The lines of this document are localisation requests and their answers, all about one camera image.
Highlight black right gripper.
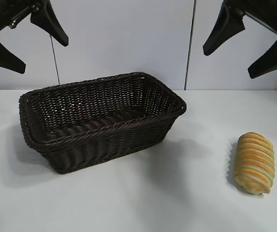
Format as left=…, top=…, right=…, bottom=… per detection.
left=202, top=0, right=277, bottom=79

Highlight long striped bread roll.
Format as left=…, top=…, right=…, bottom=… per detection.
left=233, top=131, right=276, bottom=195

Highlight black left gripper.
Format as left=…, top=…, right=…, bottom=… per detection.
left=0, top=0, right=70, bottom=74

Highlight dark brown wicker basket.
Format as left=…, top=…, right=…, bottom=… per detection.
left=19, top=71, right=187, bottom=174

